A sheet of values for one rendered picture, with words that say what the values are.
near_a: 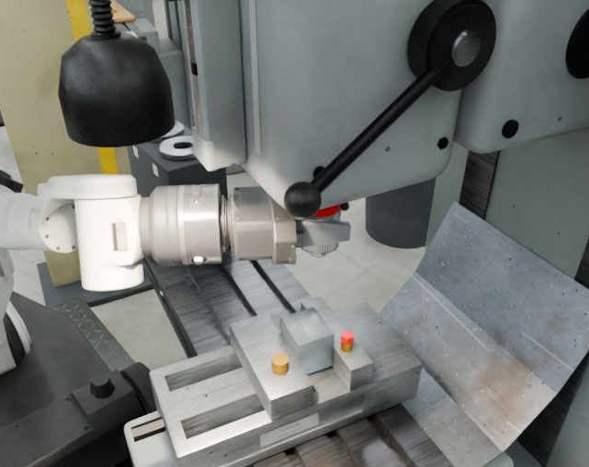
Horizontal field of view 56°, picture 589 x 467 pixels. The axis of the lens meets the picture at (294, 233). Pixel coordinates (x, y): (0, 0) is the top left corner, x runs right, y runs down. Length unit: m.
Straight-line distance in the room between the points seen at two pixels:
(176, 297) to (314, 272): 1.61
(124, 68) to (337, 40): 0.16
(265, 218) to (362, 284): 1.97
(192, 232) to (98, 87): 0.25
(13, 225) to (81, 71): 0.38
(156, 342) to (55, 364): 0.87
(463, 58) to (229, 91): 0.19
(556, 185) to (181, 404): 0.59
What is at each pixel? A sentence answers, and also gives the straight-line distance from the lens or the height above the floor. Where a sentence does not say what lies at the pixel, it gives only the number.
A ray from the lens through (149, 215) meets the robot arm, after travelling 0.59.
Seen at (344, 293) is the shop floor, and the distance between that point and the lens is 2.48.
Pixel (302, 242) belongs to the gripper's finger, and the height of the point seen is 1.24.
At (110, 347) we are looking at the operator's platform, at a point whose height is 0.40.
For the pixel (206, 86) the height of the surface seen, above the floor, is 1.42.
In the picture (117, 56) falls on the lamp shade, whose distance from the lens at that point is 0.37.
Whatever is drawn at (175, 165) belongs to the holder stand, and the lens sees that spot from 1.05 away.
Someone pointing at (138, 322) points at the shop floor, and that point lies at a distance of 2.41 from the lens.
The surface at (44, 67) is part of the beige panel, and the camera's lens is 2.26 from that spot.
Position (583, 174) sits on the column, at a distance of 0.83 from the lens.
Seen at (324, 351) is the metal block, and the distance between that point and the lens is 0.75.
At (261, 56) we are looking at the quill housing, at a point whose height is 1.45.
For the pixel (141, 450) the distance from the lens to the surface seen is 0.92.
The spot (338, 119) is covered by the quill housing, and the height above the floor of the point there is 1.40.
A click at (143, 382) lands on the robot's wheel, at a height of 0.60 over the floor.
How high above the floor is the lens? 1.57
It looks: 33 degrees down
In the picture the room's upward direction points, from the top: straight up
